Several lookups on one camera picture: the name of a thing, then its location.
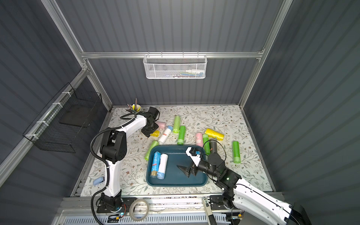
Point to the white roll with red label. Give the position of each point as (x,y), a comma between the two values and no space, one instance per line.
(167,132)

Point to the blue small stapler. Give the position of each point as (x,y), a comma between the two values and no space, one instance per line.
(98,180)

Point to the pale green roll far right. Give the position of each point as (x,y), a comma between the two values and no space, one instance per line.
(236,152)

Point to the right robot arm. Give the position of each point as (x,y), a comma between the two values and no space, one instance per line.
(240,194)

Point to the pale green roll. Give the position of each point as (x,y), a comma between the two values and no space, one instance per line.
(176,125)
(236,152)

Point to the bright green roll beside pink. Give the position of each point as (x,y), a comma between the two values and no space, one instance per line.
(206,144)

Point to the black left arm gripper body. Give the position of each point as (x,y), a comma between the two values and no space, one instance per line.
(147,131)

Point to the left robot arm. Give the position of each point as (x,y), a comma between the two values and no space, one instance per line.
(114,145)

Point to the white wire wall basket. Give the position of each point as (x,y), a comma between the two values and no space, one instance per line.
(156,66)

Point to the black wire side basket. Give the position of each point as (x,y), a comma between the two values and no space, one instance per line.
(65,125)

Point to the clear packing tape roll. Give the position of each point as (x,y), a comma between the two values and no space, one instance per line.
(139,210)

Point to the white roll with blue end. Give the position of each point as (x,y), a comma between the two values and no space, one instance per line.
(162,166)

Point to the pink trash bag roll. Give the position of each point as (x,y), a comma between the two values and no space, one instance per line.
(161,125)
(199,139)

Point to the yellow trash bag roll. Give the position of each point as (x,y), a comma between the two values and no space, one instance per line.
(214,134)
(156,133)

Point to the teal plastic storage box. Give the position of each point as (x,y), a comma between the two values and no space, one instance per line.
(174,177)

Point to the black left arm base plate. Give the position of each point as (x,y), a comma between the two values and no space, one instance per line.
(106,204)

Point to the dark grey trash bag roll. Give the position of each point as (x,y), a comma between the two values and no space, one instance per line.
(213,146)

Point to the pale green roll centre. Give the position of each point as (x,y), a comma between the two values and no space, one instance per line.
(176,125)

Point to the white pen holder cup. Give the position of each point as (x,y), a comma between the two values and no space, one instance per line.
(136,108)

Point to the pens and pencils bunch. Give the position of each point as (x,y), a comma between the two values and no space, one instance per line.
(136,103)

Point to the bright green roll centre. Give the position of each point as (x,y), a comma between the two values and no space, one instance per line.
(181,137)

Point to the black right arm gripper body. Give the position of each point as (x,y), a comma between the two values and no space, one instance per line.
(193,168)

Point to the items in white basket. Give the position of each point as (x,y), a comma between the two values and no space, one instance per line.
(197,73)

